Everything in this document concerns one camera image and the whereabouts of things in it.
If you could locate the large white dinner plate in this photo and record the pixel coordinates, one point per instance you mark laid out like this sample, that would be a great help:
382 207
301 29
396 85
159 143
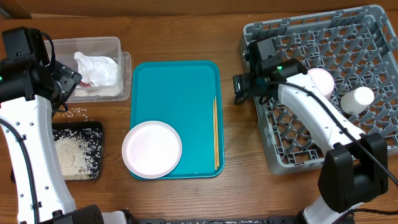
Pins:
151 149

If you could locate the teal plastic serving tray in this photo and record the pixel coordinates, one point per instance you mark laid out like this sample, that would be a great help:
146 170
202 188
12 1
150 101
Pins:
180 94

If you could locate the scattered rice grains on table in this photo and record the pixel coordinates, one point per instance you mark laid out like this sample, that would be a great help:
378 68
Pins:
72 115

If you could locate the grey plastic dish rack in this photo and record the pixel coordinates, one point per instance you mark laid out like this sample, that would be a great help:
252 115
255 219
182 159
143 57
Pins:
358 46

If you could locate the small white plate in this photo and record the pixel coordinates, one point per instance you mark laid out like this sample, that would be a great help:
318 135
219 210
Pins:
323 80

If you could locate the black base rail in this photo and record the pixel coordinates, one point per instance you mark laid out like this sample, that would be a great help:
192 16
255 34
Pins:
289 219

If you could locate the red snack wrapper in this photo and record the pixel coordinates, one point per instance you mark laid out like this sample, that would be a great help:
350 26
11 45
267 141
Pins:
84 84

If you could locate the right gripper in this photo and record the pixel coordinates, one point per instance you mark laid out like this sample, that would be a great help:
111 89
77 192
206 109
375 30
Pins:
244 87

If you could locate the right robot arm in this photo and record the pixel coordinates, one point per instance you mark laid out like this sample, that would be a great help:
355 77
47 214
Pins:
354 169

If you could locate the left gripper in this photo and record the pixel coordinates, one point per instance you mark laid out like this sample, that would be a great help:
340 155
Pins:
68 78

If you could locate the pile of rice in tray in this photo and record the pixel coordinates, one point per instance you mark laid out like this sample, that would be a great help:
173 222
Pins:
74 155

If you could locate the black rectangular tray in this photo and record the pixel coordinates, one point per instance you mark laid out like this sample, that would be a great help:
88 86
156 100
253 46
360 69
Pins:
96 130

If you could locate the white paper cup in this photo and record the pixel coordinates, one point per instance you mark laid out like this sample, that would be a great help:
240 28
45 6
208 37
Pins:
356 101

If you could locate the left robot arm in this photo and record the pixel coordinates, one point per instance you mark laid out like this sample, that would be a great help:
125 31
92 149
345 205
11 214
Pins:
33 88

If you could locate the white napkin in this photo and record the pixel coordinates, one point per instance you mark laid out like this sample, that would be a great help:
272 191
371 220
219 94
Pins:
96 70
81 92

